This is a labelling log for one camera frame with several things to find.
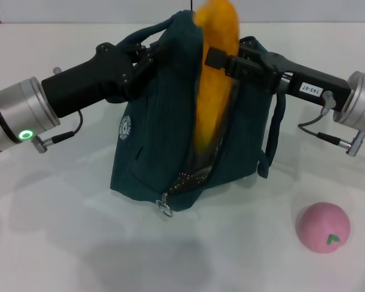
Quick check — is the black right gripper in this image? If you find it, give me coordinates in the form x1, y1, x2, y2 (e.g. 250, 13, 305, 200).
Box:
204, 36, 355, 112

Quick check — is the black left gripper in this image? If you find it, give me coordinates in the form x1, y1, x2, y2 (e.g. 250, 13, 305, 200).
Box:
41, 43, 164, 119

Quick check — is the yellow toy banana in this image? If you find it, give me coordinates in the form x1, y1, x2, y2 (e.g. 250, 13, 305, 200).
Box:
193, 0, 241, 155

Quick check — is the dark teal insulated lunch bag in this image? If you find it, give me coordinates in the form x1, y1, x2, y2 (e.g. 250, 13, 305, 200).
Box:
105, 10, 288, 218

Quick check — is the metal zipper pull ring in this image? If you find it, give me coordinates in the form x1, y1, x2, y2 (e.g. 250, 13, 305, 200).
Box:
155, 191, 173, 218

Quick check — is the pink toy peach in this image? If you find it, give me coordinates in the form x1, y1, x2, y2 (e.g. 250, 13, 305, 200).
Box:
296, 201, 351, 254

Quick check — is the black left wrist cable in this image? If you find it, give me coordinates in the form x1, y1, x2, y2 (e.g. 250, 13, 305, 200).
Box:
32, 109, 83, 154

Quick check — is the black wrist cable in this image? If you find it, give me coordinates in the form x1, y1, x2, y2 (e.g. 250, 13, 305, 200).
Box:
297, 114, 365, 158
32, 109, 83, 154

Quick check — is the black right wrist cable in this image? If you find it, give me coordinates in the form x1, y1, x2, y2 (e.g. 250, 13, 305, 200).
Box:
297, 114, 365, 158

